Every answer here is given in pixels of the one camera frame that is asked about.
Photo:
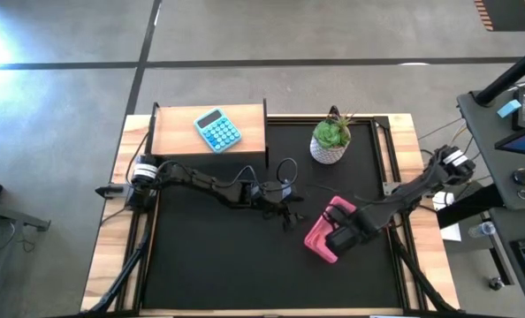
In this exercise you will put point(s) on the black computer mouse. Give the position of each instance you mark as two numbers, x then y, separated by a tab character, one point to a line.
524	177

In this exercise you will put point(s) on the pink plastic pencil case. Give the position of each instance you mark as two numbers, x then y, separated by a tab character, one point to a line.
317	236

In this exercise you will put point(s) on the blue sticky note pad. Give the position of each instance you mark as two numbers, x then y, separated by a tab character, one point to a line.
509	108

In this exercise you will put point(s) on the black desk support bar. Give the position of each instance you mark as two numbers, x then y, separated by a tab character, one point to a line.
470	205

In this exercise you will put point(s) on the teal calculator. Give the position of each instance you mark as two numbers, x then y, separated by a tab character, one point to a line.
218	130

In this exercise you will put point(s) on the black table mat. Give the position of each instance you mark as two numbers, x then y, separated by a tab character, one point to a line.
192	300

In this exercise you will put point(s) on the black caster wheel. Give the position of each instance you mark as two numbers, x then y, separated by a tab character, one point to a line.
496	284

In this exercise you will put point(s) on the black table-level camera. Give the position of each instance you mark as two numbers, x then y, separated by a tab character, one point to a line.
334	110

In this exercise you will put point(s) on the clear water bottle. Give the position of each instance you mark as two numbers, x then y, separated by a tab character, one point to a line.
482	229

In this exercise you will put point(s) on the black aluminium table frame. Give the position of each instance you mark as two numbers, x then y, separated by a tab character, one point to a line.
390	141

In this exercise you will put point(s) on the succulent in white pot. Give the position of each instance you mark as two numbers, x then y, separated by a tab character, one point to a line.
331	137

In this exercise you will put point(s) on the wooden shelf with black frame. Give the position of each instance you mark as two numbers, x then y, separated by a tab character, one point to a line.
174	132

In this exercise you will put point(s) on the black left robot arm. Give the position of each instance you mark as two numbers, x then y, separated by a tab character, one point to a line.
200	181

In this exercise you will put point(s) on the black slanted pole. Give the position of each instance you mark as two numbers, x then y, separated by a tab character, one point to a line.
510	75

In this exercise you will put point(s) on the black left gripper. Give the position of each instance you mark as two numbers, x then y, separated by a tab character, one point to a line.
267	198

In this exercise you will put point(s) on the grey side desk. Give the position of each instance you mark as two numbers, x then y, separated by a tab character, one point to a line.
488	132

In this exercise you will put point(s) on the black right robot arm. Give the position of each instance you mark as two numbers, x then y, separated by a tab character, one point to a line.
421	185

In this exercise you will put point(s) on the white power block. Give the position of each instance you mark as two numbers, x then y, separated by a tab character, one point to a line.
443	201

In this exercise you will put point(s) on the white paper sheet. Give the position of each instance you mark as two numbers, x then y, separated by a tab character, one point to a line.
451	233

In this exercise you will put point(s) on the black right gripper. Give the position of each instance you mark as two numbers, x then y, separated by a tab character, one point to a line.
355	227

